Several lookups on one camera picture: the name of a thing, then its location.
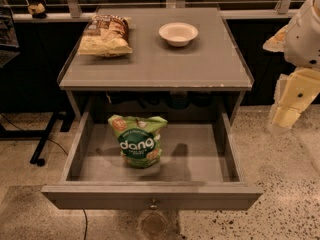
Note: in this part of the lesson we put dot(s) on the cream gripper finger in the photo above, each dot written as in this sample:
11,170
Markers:
284,117

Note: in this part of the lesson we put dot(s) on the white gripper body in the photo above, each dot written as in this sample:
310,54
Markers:
302,39

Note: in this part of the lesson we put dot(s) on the green rice chip bag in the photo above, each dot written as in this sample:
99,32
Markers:
139,139

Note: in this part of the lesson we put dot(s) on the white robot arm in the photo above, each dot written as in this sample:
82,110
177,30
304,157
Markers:
299,40

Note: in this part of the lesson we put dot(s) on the grey open drawer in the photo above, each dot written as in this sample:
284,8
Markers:
199,168

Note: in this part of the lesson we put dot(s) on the metal drawer knob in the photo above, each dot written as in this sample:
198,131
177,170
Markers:
153,205

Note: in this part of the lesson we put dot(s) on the brown yellow chip bag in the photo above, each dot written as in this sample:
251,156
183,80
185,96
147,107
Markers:
107,36

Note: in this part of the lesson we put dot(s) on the white bowl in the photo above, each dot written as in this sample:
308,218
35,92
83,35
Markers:
178,34

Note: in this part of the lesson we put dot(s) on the small yellow object on ledge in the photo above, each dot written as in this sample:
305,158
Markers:
37,10

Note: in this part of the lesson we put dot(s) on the dark shelf unit at left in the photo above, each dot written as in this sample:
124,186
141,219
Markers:
9,45

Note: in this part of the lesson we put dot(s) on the black table leg frame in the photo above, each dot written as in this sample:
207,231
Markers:
41,135

